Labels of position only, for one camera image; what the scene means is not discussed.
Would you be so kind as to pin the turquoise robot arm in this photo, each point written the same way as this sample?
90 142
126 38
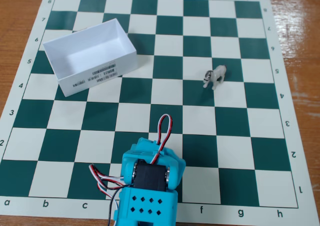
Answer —
150 207

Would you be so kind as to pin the white cardboard box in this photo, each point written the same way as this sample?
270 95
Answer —
82 53

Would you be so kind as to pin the green white chessboard mat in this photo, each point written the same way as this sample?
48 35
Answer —
225 140

